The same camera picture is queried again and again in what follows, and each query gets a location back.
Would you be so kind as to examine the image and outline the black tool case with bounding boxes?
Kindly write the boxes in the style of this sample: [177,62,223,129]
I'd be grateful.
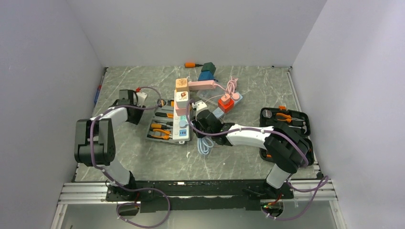
[259,106,315,166]

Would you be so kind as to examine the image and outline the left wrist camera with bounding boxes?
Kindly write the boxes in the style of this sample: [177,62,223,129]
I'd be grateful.
[135,88,148,107]

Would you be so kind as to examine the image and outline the white cube socket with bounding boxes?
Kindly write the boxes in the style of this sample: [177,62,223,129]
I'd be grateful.
[175,91,189,109]

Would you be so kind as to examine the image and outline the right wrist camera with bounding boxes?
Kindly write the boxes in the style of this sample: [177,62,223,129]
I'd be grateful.
[191,100,208,115]

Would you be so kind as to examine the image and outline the grey tool tray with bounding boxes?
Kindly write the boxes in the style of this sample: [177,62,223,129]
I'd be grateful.
[146,99,176,144]

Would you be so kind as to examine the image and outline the pink cube socket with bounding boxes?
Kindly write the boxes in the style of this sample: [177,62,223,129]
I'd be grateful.
[174,106,187,116]

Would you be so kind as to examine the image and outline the blue cube socket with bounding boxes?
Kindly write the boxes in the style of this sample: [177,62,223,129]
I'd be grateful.
[198,71,214,81]

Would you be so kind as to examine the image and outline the orange handled screwdriver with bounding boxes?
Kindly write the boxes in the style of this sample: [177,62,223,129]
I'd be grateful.
[184,62,203,68]

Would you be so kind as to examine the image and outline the beige cube socket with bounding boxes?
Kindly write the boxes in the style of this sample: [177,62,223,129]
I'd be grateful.
[175,78,189,92]

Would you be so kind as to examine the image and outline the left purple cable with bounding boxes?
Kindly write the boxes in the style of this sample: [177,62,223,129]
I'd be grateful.
[90,86,171,229]

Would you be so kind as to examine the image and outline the light blue power strip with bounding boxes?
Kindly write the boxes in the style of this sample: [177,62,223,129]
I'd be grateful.
[213,92,243,118]

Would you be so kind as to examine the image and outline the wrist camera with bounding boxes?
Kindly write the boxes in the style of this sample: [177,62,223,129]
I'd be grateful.
[191,100,208,115]
[135,88,148,107]

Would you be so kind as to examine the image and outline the red cube socket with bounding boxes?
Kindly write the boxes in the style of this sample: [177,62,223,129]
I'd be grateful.
[218,99,234,114]

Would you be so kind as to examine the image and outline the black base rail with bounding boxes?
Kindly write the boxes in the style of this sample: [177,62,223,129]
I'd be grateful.
[105,179,294,213]

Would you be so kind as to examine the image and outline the pink charger plug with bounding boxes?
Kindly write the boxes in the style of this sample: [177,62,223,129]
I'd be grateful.
[220,94,231,105]

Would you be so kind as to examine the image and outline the clear plastic screw box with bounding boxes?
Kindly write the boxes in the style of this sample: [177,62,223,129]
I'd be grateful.
[197,88,225,100]

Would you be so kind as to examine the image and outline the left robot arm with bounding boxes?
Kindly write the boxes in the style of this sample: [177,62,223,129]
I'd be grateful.
[74,90,148,200]

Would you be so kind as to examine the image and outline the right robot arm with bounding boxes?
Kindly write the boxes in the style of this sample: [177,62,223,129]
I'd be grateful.
[192,109,310,198]

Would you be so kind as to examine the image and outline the purple cable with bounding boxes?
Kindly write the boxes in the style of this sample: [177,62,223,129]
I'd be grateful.
[90,86,171,229]
[185,98,330,222]

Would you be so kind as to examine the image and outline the white power strip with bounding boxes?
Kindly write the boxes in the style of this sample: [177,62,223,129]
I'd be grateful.
[172,91,190,143]

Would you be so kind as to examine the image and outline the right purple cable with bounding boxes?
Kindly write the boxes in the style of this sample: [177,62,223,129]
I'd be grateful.
[185,98,330,222]

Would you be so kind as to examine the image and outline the green cube socket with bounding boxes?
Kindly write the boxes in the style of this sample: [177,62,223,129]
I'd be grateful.
[201,62,216,75]

